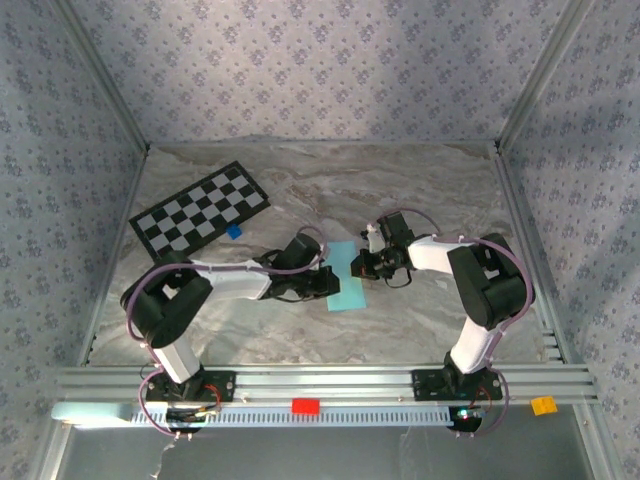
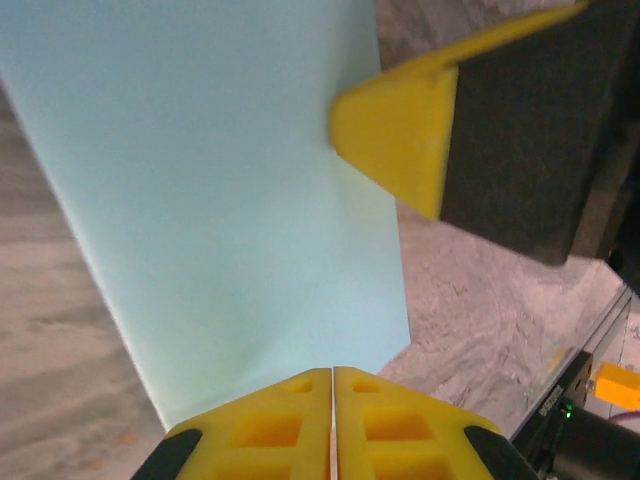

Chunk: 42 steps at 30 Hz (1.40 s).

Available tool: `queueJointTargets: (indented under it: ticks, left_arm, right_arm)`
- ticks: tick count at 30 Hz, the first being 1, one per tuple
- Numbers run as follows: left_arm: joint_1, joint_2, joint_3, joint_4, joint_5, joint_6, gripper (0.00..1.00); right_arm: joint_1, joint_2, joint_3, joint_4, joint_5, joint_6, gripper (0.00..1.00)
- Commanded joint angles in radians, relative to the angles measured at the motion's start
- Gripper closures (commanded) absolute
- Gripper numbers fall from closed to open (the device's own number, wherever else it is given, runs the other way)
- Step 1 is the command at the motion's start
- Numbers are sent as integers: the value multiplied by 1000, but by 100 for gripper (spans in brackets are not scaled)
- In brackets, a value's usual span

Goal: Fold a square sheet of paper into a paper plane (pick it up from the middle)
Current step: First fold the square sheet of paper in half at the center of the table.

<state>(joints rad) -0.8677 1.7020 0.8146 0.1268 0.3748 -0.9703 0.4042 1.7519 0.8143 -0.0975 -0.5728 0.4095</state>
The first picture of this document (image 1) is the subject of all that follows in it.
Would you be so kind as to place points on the light blue paper sheet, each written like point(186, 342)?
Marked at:
point(347, 300)

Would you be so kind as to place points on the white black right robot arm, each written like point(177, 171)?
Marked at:
point(430, 257)

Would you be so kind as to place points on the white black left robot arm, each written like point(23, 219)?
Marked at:
point(235, 282)

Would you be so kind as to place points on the small blue toy brick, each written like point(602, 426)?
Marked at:
point(233, 232)

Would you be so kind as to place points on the red toy brick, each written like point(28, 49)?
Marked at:
point(305, 406)

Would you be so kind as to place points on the black white checkerboard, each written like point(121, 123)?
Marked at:
point(200, 210)

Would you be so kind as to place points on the grey metal panel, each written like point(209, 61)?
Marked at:
point(320, 455)

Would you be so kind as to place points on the yellow toy brick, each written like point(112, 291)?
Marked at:
point(544, 406)

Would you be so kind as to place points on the long aluminium mounting rail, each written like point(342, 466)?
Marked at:
point(320, 382)

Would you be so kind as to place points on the aluminium rear rail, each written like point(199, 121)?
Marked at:
point(320, 144)

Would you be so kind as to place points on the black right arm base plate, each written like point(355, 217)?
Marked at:
point(425, 385)

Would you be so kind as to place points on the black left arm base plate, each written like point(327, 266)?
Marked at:
point(220, 387)

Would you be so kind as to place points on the aluminium side rail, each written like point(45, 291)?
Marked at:
point(525, 240)
point(112, 260)

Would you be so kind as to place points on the aluminium frame post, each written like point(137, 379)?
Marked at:
point(100, 75)
point(545, 70)

